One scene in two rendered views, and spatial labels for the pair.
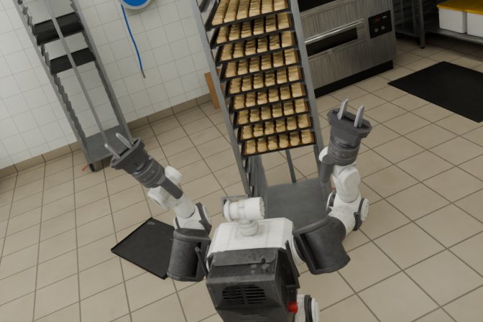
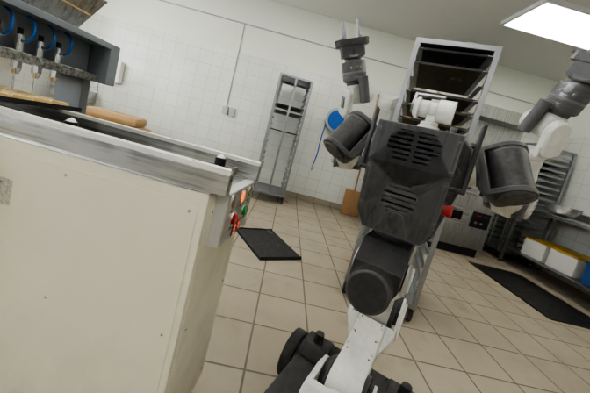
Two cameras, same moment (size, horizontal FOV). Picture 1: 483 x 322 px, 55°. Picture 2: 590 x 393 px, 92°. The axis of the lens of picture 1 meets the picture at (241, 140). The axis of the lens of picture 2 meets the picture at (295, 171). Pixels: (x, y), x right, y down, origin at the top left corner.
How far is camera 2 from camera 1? 106 cm
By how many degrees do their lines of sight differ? 23
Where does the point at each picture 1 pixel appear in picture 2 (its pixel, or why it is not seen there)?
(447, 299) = not seen: outside the picture
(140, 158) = (359, 48)
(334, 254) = (527, 175)
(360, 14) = (470, 205)
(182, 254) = (350, 125)
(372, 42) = (468, 229)
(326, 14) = not seen: hidden behind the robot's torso
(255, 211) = (450, 106)
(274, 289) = (456, 150)
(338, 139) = (576, 75)
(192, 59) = (343, 178)
